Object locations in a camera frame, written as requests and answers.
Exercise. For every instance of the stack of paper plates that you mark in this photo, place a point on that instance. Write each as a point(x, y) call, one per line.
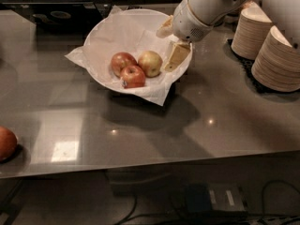
point(277, 65)
point(251, 31)

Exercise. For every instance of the rear stack of paper plates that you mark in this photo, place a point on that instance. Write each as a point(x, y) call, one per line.
point(251, 31)

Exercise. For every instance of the red apple front with sticker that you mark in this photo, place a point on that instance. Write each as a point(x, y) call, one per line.
point(132, 77)

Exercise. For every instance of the red apple back left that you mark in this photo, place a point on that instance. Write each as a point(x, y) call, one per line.
point(121, 60)

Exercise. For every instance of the yellow-green apple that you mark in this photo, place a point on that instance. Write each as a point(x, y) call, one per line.
point(150, 62)

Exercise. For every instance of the dark box under table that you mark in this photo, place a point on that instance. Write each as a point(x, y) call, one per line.
point(215, 199)

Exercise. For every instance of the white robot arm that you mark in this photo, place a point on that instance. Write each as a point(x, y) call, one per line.
point(285, 14)

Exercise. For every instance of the front stack of paper plates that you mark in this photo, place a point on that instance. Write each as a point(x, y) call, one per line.
point(277, 65)

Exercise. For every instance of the red apple at table edge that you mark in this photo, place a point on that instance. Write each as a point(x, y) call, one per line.
point(8, 143)

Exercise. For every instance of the white paper liner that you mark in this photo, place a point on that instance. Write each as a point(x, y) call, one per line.
point(125, 35)

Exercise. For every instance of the white bowl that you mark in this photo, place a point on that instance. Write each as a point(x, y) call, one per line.
point(131, 25)

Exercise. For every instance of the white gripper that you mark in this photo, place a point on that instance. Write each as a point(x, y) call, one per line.
point(187, 22)

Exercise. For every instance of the black mat under plates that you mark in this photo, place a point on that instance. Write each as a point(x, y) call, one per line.
point(247, 65)

